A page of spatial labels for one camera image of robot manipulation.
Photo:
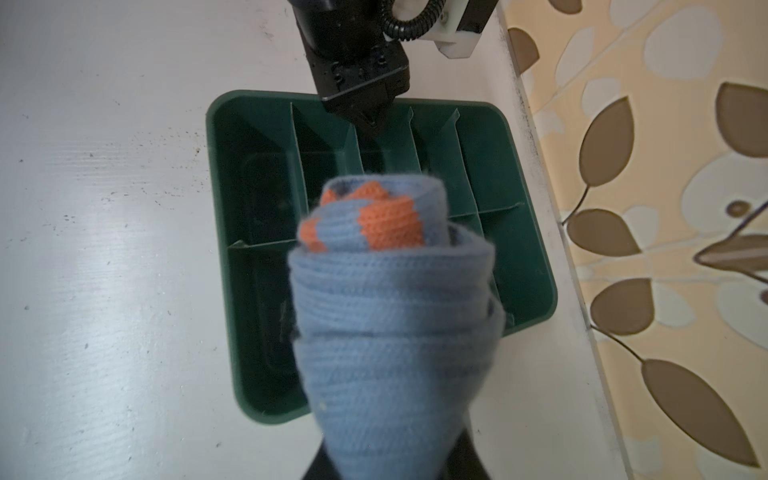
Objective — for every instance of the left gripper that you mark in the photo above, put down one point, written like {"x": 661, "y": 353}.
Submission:
{"x": 357, "y": 71}

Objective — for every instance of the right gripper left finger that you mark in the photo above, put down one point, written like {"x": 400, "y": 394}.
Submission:
{"x": 321, "y": 467}

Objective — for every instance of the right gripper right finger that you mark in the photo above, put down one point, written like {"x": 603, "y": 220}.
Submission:
{"x": 464, "y": 462}

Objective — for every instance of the green divided tray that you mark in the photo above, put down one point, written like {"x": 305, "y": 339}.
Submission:
{"x": 271, "y": 153}

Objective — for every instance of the blue striped sock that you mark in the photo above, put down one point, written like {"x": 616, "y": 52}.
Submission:
{"x": 397, "y": 324}

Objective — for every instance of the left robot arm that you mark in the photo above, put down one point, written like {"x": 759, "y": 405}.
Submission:
{"x": 407, "y": 30}

